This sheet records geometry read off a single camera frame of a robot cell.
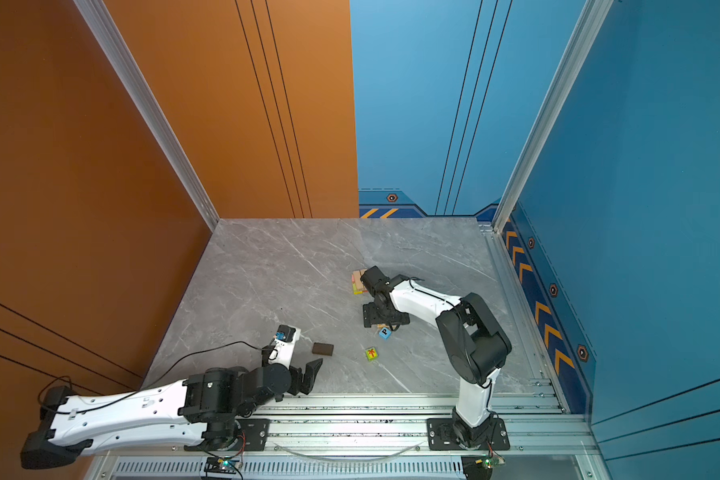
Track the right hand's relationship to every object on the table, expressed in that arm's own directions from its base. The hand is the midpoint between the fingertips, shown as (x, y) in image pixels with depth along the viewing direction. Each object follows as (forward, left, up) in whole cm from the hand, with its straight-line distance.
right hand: (378, 321), depth 92 cm
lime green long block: (+10, +7, 0) cm, 12 cm away
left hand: (-16, +17, +12) cm, 26 cm away
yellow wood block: (+10, +7, +1) cm, 12 cm away
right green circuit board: (-37, -23, -2) cm, 44 cm away
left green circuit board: (-36, +38, -2) cm, 53 cm away
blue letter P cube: (-4, -2, 0) cm, 5 cm away
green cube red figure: (-11, +2, +1) cm, 11 cm away
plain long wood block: (+15, +7, +3) cm, 16 cm away
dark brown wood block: (-9, +17, -1) cm, 19 cm away
